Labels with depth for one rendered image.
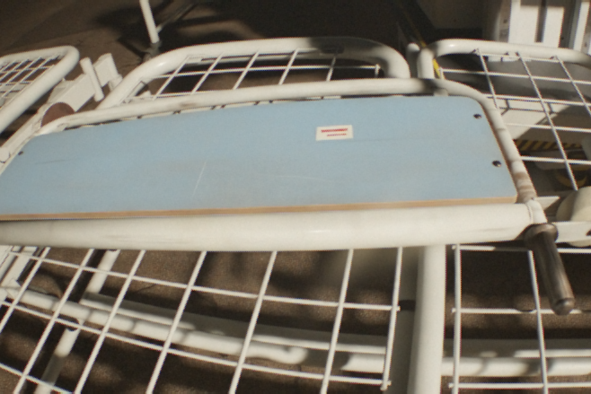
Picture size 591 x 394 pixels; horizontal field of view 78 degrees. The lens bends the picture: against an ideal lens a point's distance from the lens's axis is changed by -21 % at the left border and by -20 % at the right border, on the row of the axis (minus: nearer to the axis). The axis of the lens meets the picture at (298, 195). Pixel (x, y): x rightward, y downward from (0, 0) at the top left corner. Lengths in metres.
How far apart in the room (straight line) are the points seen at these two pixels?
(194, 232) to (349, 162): 0.17
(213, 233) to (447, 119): 0.29
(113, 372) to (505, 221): 0.87
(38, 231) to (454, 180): 0.46
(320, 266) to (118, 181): 0.63
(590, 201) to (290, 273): 0.76
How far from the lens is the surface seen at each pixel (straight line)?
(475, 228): 0.40
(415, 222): 0.39
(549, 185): 1.11
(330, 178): 0.44
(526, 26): 1.23
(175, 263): 1.15
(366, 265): 1.04
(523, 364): 0.50
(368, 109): 0.54
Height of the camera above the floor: 0.82
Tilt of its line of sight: 43 degrees down
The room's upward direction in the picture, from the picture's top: 10 degrees counter-clockwise
